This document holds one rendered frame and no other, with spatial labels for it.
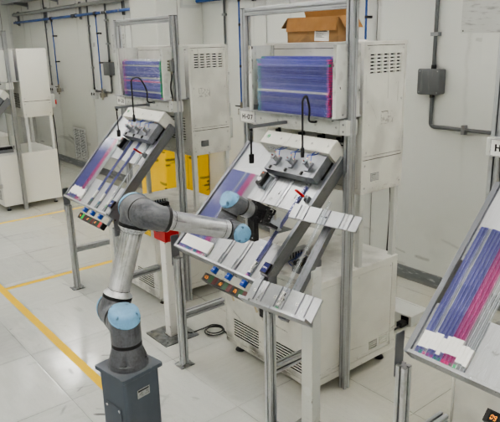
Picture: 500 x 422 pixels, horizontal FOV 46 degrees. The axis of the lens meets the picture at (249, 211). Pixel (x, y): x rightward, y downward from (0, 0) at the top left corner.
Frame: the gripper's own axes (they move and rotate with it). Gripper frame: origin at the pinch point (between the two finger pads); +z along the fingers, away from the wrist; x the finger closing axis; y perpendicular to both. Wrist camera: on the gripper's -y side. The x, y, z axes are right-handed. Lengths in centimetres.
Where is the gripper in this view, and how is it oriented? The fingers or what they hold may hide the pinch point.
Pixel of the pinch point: (277, 229)
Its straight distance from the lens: 269.5
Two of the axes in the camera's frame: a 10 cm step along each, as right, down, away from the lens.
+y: 3.9, -9.2, 0.9
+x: -6.3, -2.0, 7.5
